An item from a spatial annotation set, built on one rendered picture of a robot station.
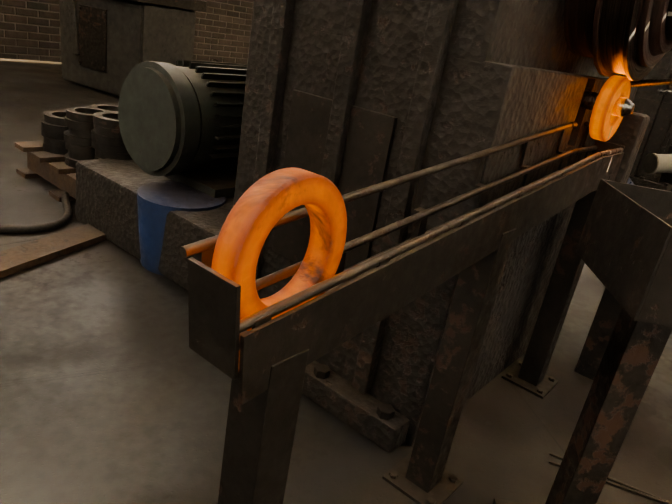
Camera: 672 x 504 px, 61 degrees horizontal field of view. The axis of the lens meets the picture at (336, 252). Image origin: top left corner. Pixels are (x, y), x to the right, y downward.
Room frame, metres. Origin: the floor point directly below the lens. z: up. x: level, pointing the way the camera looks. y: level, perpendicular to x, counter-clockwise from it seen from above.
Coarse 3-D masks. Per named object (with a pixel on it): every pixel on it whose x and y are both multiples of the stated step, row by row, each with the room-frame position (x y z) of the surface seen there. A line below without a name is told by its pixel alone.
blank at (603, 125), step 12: (612, 84) 1.40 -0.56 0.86; (624, 84) 1.43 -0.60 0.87; (600, 96) 1.39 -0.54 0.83; (612, 96) 1.38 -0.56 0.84; (624, 96) 1.45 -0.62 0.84; (600, 108) 1.38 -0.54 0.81; (612, 108) 1.40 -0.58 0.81; (600, 120) 1.38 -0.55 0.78; (612, 120) 1.45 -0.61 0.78; (600, 132) 1.39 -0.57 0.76; (612, 132) 1.45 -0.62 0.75
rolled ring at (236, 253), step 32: (256, 192) 0.53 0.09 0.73; (288, 192) 0.54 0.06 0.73; (320, 192) 0.58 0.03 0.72; (224, 224) 0.51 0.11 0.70; (256, 224) 0.50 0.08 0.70; (320, 224) 0.61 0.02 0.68; (224, 256) 0.49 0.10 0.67; (256, 256) 0.51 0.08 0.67; (320, 256) 0.61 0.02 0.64; (288, 288) 0.59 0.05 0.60
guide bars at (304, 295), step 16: (560, 176) 1.16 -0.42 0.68; (512, 192) 0.98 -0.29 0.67; (480, 208) 0.88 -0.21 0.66; (448, 224) 0.80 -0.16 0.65; (464, 224) 0.83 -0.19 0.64; (416, 240) 0.73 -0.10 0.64; (384, 256) 0.67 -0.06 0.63; (352, 272) 0.62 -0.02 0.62; (320, 288) 0.57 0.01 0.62; (288, 304) 0.53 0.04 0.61; (240, 320) 0.49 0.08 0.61; (256, 320) 0.49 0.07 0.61
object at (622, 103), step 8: (584, 96) 1.46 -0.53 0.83; (592, 96) 1.45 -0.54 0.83; (584, 104) 1.46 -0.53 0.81; (592, 104) 1.45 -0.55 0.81; (616, 104) 1.42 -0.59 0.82; (624, 104) 1.41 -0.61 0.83; (632, 104) 1.41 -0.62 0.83; (616, 112) 1.42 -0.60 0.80; (624, 112) 1.41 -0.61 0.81; (632, 112) 1.42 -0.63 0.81
